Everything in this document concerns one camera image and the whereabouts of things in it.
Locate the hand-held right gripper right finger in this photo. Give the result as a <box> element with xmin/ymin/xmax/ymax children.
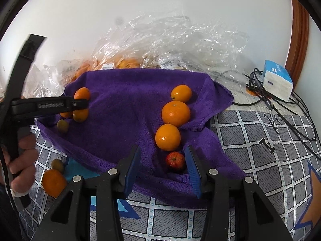
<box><xmin>184</xmin><ymin>145</ymin><xmax>294</xmax><ymax>241</ymax></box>

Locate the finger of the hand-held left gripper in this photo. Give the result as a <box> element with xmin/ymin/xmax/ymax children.
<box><xmin>34</xmin><ymin>97</ymin><xmax>89</xmax><ymax>118</ymax></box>

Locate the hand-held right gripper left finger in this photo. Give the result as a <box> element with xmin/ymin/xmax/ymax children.
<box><xmin>31</xmin><ymin>145</ymin><xmax>141</xmax><ymax>241</ymax></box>

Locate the small yellow-green fruit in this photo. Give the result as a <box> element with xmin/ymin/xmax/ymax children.
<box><xmin>57</xmin><ymin>119</ymin><xmax>69</xmax><ymax>133</ymax></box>

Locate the small red apple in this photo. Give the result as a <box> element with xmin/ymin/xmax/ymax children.
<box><xmin>165</xmin><ymin>152</ymin><xmax>186</xmax><ymax>172</ymax></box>

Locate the yellow-orange round orange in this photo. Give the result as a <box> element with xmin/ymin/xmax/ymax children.
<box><xmin>155</xmin><ymin>124</ymin><xmax>181</xmax><ymax>151</ymax></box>

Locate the large orange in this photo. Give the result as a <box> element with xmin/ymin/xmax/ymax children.
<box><xmin>162</xmin><ymin>101</ymin><xmax>191</xmax><ymax>127</ymax></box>

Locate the oval orange fruit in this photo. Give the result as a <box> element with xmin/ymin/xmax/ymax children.
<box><xmin>42</xmin><ymin>169</ymin><xmax>68</xmax><ymax>198</ymax></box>

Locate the person's left hand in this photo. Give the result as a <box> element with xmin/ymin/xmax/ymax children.
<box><xmin>0</xmin><ymin>134</ymin><xmax>39</xmax><ymax>197</ymax></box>

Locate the clear plastic bag with oranges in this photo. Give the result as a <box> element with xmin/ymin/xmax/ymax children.
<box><xmin>21</xmin><ymin>55</ymin><xmax>142</xmax><ymax>99</ymax></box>

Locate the purple towel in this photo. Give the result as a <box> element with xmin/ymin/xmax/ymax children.
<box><xmin>35</xmin><ymin>68</ymin><xmax>247</xmax><ymax>209</ymax></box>

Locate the yellow-green round fruit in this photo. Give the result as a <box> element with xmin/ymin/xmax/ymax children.
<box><xmin>51</xmin><ymin>159</ymin><xmax>65</xmax><ymax>173</ymax></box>

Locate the blue and white tissue pack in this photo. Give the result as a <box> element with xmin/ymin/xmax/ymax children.
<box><xmin>262</xmin><ymin>60</ymin><xmax>294</xmax><ymax>102</ymax></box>

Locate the large clear plastic bag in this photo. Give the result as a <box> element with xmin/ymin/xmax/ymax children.
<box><xmin>130</xmin><ymin>11</ymin><xmax>250</xmax><ymax>93</ymax></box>

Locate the black cable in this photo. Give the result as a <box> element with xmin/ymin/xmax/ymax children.
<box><xmin>244</xmin><ymin>68</ymin><xmax>321</xmax><ymax>160</ymax></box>
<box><xmin>247</xmin><ymin>68</ymin><xmax>321</xmax><ymax>143</ymax></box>

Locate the brown wooden door frame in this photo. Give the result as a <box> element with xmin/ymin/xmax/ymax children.
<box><xmin>286</xmin><ymin>0</ymin><xmax>311</xmax><ymax>91</ymax></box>

